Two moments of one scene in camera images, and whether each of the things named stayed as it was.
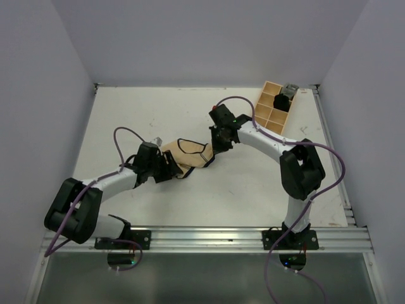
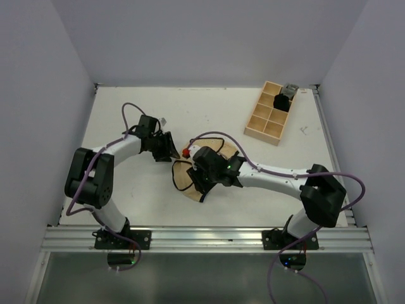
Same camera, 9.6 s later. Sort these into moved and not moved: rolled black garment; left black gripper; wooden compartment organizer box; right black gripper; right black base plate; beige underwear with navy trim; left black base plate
Moved: left black gripper; right black gripper; beige underwear with navy trim
Not moved: rolled black garment; right black base plate; wooden compartment organizer box; left black base plate
